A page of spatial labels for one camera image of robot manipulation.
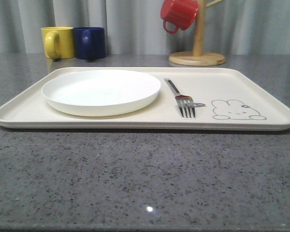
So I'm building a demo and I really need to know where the cream rabbit serving tray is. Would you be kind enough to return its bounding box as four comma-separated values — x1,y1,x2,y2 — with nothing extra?
0,67,290,131

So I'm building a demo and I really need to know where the wooden mug tree stand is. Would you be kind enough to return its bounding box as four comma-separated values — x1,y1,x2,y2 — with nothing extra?
169,0,226,66

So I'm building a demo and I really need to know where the grey curtain backdrop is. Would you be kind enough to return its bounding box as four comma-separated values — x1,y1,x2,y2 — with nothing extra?
0,0,290,55

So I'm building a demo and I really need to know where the white round plate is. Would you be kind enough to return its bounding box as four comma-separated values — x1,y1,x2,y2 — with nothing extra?
42,70,161,116

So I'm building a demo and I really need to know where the yellow mug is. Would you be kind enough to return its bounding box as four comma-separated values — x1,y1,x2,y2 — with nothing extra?
41,27,75,59

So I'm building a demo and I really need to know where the red ribbed mug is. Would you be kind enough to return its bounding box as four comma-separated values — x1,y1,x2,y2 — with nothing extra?
160,0,199,34

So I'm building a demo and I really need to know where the silver metal fork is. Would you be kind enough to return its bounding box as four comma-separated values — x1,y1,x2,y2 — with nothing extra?
164,78,196,119

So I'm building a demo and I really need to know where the dark blue mug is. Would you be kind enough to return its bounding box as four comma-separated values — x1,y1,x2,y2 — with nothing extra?
72,27,106,60

